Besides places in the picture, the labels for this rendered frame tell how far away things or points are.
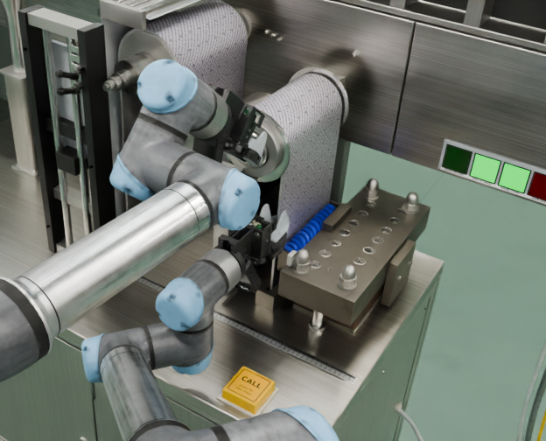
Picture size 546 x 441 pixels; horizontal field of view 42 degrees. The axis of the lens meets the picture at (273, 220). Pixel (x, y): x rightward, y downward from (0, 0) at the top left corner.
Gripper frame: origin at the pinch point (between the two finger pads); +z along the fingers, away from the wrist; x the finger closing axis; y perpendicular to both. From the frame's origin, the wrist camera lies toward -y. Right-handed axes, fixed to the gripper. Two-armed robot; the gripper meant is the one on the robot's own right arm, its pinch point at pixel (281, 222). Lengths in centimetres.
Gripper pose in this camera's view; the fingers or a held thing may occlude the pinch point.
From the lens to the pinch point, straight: 141.4
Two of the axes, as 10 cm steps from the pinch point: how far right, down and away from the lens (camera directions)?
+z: 5.1, -4.6, 7.3
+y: 0.7, -8.2, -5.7
